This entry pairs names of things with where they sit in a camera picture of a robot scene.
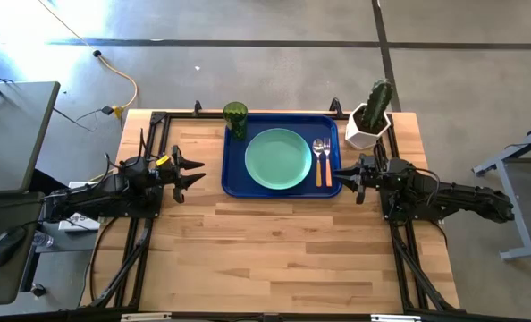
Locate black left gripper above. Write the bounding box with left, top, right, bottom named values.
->
left=156, top=145, right=207, bottom=205

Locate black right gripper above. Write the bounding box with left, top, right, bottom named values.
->
left=332, top=154, right=381, bottom=205

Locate fork with orange handle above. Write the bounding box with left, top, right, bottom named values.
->
left=322, top=137, right=333, bottom=188

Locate spoon with bamboo handle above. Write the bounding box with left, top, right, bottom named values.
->
left=312, top=138, right=325, bottom=188

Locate dark green cup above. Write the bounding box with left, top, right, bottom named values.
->
left=222, top=101, right=249, bottom=140

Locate mint green round plate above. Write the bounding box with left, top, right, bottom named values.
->
left=244, top=127, right=314, bottom=191

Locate blue plastic tray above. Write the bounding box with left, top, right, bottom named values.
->
left=221, top=113, right=343, bottom=199

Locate white hexagonal plant pot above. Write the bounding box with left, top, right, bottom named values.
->
left=344, top=102, right=392, bottom=151

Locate green cactus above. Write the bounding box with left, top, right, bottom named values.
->
left=361, top=79, right=394, bottom=134

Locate white box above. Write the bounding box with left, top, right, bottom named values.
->
left=58, top=181, right=102, bottom=233

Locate clear plastic bottle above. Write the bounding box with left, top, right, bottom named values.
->
left=31, top=230, right=55, bottom=249

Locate grey metal table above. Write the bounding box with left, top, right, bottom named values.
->
left=471, top=123, right=531, bottom=262

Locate black computer mouse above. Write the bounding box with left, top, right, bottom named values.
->
left=0, top=225, right=28, bottom=268

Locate dark desk top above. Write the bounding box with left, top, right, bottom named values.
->
left=0, top=191, right=46, bottom=307

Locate yellow cable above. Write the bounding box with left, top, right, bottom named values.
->
left=36, top=0, right=139, bottom=120

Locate black aluminium table frame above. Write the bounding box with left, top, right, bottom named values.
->
left=75, top=109, right=531, bottom=322

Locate silver metal bracket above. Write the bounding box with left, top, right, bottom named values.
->
left=121, top=312, right=173, bottom=322
left=370, top=314, right=422, bottom=322

